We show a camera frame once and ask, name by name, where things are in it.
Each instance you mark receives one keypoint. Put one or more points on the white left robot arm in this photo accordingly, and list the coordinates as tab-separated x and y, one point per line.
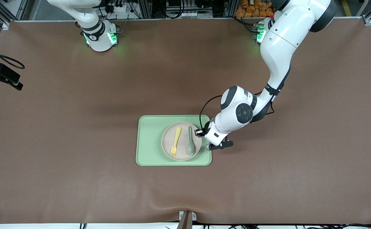
284	38

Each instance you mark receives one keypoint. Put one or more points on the light green rectangular tray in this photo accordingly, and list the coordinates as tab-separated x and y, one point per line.
148	143

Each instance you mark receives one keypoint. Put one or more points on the brown table mat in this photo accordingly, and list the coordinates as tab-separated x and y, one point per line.
236	190

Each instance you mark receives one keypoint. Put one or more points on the yellow plastic fork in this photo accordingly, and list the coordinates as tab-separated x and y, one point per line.
176	138

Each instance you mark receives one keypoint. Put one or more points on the pile of orange packets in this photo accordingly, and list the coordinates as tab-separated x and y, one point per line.
252	9

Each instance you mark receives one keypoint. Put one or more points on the green plastic spoon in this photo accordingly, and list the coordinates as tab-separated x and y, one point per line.
190	149

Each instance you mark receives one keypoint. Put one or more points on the grey metal table bracket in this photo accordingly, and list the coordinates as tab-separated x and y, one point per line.
194	217

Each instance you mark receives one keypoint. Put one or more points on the grey metal beam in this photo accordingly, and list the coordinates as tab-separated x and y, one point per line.
185	222

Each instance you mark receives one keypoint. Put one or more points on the metal corner bracket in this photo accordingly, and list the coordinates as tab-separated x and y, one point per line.
368	21
6	25

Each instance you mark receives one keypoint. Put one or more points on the aluminium frame post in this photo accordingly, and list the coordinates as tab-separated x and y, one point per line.
230	8
145	8

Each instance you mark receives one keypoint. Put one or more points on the round beige plate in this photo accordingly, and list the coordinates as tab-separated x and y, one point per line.
183	140

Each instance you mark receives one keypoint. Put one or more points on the white terminal strip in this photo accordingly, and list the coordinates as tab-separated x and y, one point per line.
185	14

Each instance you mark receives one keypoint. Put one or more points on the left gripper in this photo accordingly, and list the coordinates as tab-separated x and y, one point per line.
205	128

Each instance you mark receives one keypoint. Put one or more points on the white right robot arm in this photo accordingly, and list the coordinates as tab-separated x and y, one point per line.
97	35

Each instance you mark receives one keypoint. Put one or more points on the white power strip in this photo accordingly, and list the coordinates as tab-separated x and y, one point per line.
118	9

